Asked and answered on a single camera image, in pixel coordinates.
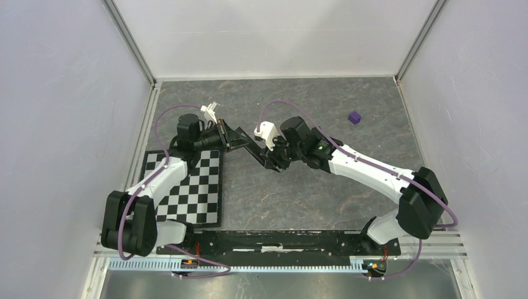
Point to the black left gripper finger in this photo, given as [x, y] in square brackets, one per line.
[235, 134]
[237, 143]

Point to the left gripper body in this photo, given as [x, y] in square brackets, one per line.
[218, 137]

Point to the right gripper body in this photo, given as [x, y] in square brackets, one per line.
[283, 154]

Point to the black remote with green button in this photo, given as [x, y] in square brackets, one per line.
[256, 151]

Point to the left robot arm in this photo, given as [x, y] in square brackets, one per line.
[129, 222]

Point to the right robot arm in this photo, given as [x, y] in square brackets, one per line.
[418, 194]

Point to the black white checkerboard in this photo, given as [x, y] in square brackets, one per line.
[197, 198]

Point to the purple cube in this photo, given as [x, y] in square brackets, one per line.
[354, 117]

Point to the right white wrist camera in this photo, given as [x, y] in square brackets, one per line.
[267, 131]

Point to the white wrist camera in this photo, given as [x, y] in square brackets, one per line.
[209, 112]
[267, 131]

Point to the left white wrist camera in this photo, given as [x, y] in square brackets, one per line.
[209, 112]

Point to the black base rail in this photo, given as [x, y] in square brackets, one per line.
[266, 248]

